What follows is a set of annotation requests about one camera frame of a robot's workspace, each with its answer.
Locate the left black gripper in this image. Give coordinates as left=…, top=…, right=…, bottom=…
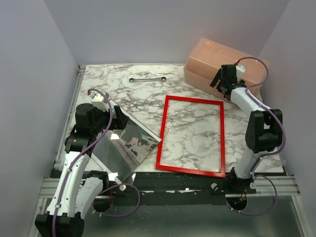
left=91, top=105, right=129, bottom=134

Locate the red wooden picture frame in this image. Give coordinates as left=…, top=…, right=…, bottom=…
left=155, top=95, right=226, bottom=178

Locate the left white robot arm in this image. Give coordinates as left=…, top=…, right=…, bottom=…
left=35, top=103, right=129, bottom=237

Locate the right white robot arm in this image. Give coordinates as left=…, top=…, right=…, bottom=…
left=210, top=64, right=283, bottom=194

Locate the landscape photo print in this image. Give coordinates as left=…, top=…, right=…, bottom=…
left=91, top=109, right=161, bottom=184

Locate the pink plastic storage box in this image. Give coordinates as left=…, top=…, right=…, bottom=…
left=183, top=37, right=271, bottom=101

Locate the silver ratchet wrench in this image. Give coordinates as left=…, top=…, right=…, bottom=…
left=129, top=77, right=166, bottom=83

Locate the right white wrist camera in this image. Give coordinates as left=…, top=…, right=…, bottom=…
left=235, top=61, right=246, bottom=81

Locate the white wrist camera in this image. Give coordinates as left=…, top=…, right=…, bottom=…
left=88, top=91, right=109, bottom=111
left=235, top=61, right=246, bottom=81

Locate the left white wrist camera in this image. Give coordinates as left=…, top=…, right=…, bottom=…
left=88, top=91, right=109, bottom=111

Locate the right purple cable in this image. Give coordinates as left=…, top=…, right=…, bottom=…
left=226, top=57, right=287, bottom=216

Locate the aluminium frame rail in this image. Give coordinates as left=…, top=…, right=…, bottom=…
left=27, top=65, right=86, bottom=237

